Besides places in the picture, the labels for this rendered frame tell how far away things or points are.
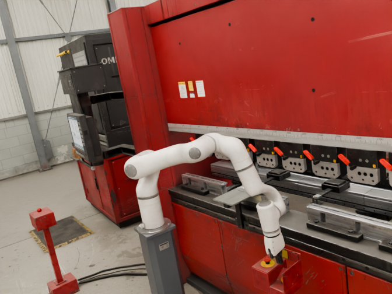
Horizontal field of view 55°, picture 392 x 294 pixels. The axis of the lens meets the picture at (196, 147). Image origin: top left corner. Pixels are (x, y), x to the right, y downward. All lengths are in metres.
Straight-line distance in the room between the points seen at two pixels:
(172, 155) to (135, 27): 1.34
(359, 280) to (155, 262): 1.03
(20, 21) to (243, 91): 7.40
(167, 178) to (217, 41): 1.23
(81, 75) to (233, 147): 1.51
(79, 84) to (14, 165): 6.40
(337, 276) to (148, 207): 1.03
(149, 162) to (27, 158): 7.35
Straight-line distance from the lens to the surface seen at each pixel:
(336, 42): 1.85
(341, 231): 2.07
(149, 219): 2.07
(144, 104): 2.91
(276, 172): 2.59
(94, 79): 2.91
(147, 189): 2.02
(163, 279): 2.20
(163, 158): 1.89
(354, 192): 2.33
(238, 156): 1.72
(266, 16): 2.09
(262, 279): 2.05
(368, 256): 1.95
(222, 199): 2.35
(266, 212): 1.78
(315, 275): 2.22
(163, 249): 2.13
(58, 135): 9.22
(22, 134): 9.09
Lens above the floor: 1.86
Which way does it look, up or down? 13 degrees down
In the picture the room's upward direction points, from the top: 10 degrees counter-clockwise
